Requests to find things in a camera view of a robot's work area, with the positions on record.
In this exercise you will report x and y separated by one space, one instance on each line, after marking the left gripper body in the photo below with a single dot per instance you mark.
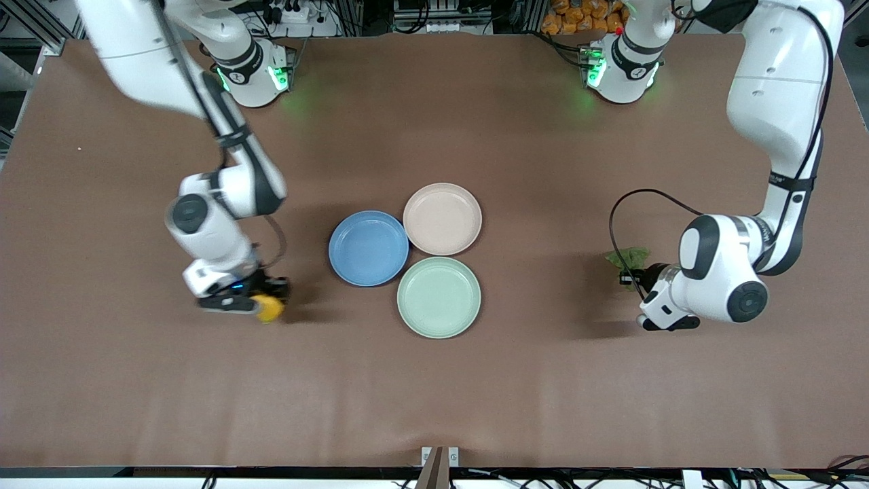
650 276

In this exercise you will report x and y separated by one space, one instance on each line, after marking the green lettuce leaf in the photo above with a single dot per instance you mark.
628 257

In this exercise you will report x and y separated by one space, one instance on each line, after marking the yellow lemon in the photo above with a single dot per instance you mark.
269 309

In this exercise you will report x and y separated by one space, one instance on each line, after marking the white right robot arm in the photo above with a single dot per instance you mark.
204 224

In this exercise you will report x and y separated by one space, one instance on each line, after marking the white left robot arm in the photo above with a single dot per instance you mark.
774 88

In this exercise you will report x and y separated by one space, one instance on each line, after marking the blue plate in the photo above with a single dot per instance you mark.
368 248

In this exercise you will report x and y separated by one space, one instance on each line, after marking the light green plate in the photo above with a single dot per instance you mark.
438 297

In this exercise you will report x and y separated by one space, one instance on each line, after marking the beige plate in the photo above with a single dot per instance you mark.
442 219

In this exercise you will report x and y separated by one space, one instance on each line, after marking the brown table cover sheet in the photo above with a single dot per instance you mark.
434 394

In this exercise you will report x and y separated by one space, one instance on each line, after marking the orange snack bags pile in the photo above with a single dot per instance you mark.
584 17

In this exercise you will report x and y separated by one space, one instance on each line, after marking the white power strip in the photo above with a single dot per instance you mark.
288 12

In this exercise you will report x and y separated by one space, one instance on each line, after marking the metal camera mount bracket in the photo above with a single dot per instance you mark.
439 465

